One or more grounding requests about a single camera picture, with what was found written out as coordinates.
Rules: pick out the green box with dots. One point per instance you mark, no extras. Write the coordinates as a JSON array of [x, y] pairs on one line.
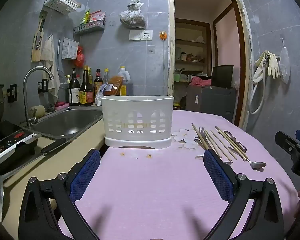
[[181, 77]]

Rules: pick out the metal peeler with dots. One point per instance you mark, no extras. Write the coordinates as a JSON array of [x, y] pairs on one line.
[[240, 146]]

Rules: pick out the white wall basket rack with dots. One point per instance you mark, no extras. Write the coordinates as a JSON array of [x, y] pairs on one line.
[[61, 2]]

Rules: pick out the dark red-capped bottle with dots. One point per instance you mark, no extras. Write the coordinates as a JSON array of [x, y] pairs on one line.
[[98, 81]]

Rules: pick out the white plastic utensil basket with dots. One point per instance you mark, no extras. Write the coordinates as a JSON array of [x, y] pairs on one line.
[[137, 122]]

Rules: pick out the soy sauce bottle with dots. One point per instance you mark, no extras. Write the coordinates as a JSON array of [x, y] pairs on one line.
[[86, 92]]

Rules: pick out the wooden chopstick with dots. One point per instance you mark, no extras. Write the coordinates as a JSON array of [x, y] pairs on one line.
[[225, 140], [220, 145], [196, 131], [233, 146], [211, 142]]

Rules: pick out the red snack packet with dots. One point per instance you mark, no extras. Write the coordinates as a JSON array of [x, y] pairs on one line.
[[97, 17]]

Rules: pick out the beige hanging towel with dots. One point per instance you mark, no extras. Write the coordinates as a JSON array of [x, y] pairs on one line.
[[48, 52]]

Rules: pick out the black monitor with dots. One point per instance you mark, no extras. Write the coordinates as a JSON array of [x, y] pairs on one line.
[[222, 76]]

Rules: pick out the pink soap dish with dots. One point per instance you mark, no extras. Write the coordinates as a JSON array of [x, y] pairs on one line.
[[62, 105]]

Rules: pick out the clear hanging plastic bag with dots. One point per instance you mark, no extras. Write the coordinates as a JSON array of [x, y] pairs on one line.
[[132, 17]]

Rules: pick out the metal fork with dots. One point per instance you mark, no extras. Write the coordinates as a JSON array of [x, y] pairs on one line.
[[202, 133]]

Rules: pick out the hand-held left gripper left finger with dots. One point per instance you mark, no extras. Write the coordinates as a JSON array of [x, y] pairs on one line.
[[86, 177]]

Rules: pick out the red plastic bag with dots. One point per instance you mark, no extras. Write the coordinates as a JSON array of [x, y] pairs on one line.
[[79, 57]]

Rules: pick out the white wall switch socket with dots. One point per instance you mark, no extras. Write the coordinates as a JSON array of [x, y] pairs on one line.
[[141, 35]]

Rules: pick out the translucent hanging bag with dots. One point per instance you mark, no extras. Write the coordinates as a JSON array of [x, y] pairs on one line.
[[285, 62]]

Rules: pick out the metal spoon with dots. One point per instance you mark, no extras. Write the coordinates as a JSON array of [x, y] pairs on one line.
[[258, 165]]

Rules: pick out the black induction cooker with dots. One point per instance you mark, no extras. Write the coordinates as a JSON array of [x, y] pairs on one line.
[[7, 142]]

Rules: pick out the grey wall rack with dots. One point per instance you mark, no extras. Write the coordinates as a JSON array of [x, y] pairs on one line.
[[90, 27]]

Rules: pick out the steel sink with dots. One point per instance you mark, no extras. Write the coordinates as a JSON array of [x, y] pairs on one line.
[[70, 121]]

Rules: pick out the wooden shelf unit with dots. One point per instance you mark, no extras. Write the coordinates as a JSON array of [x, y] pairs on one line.
[[190, 42]]

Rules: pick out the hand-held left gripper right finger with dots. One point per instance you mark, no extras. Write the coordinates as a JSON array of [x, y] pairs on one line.
[[218, 177]]

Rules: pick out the cooking oil jug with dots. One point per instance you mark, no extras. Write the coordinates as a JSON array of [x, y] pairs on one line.
[[126, 80]]

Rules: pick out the pink floral tablecloth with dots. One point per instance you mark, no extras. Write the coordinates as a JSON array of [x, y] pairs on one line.
[[152, 185]]

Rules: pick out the orange wall hook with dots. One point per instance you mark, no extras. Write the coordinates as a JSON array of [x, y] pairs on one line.
[[163, 35]]

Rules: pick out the clear yellow-capped bottle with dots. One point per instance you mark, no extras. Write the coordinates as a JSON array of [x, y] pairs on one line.
[[106, 76]]

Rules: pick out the beige sponge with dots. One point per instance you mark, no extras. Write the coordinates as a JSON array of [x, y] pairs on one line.
[[38, 111]]

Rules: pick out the blue white packet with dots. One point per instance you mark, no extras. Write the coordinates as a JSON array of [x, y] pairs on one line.
[[102, 92]]

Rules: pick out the orange packet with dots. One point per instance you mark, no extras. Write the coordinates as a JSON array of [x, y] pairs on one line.
[[115, 85]]

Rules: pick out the wooden door frame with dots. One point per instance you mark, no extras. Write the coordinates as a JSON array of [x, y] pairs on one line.
[[170, 55]]

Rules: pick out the metal faucet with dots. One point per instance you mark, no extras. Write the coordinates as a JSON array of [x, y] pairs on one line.
[[26, 92]]

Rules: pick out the pink cloth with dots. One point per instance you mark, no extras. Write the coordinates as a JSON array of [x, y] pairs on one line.
[[200, 81]]

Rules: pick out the cream rubber gloves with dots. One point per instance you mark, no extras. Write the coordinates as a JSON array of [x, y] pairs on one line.
[[273, 65]]

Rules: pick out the white wall box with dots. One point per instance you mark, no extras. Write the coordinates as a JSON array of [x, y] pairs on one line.
[[69, 48]]

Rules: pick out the dark pump bottle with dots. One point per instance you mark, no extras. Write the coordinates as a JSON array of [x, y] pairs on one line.
[[74, 90]]

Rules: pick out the green yellow snack packet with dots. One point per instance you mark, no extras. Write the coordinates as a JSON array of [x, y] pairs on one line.
[[85, 17]]

